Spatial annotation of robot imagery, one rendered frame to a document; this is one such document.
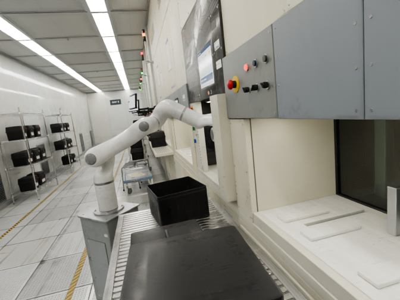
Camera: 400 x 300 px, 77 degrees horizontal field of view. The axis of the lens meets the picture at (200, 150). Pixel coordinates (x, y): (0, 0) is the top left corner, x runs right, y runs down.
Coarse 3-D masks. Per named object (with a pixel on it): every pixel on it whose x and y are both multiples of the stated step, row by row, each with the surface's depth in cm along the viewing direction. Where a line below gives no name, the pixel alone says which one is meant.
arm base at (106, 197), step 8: (112, 184) 161; (96, 192) 158; (104, 192) 157; (112, 192) 160; (104, 200) 157; (112, 200) 160; (96, 208) 167; (104, 208) 158; (112, 208) 160; (120, 208) 162
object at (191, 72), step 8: (184, 0) 169; (192, 0) 150; (184, 8) 173; (192, 8) 153; (184, 16) 176; (184, 24) 180; (208, 40) 131; (216, 48) 122; (192, 64) 172; (216, 64) 125; (192, 72) 176; (192, 80) 179; (200, 80) 159; (192, 88) 183
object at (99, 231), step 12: (132, 204) 170; (84, 216) 158; (96, 216) 156; (108, 216) 153; (84, 228) 160; (96, 228) 153; (108, 228) 148; (96, 240) 156; (108, 240) 149; (96, 252) 158; (108, 252) 151; (96, 264) 160; (108, 264) 153; (96, 276) 163; (96, 288) 167
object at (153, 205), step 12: (168, 180) 154; (180, 180) 157; (192, 180) 153; (156, 192) 152; (168, 192) 155; (180, 192) 129; (192, 192) 132; (204, 192) 135; (156, 204) 130; (168, 204) 127; (180, 204) 130; (192, 204) 132; (204, 204) 135; (156, 216) 135; (168, 216) 128; (180, 216) 130; (192, 216) 133; (204, 216) 136
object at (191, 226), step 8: (168, 224) 109; (176, 224) 108; (184, 224) 107; (192, 224) 106; (136, 232) 105; (144, 232) 104; (152, 232) 104; (160, 232) 103; (168, 232) 102; (176, 232) 101; (184, 232) 100; (192, 232) 100; (136, 240) 98; (144, 240) 97
